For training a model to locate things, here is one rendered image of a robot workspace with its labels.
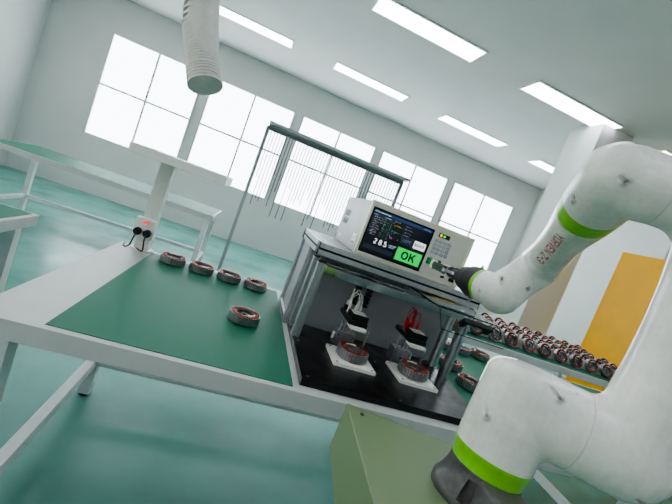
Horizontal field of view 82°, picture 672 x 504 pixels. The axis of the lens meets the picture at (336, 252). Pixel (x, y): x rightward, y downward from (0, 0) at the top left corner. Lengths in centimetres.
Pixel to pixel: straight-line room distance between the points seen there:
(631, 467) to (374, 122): 760
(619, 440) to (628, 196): 36
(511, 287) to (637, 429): 46
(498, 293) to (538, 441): 45
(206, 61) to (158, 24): 619
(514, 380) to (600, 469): 16
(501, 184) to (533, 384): 858
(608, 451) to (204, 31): 204
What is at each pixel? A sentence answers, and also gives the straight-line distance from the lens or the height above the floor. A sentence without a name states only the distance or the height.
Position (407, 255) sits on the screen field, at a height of 117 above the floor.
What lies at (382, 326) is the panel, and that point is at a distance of 164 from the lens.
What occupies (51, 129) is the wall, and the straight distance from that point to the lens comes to 837.
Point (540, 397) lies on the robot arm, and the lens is 70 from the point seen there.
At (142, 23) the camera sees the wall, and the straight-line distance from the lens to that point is 826.
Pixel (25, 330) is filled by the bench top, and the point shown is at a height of 73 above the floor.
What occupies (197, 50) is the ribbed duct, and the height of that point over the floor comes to 169.
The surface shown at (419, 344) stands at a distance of 149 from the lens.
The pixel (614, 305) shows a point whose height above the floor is 136.
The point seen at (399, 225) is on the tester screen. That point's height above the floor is 127.
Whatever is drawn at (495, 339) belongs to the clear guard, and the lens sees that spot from 139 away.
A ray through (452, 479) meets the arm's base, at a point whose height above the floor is 89.
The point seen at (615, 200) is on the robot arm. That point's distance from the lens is 76.
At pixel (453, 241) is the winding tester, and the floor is 128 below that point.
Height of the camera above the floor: 123
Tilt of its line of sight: 5 degrees down
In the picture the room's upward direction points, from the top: 21 degrees clockwise
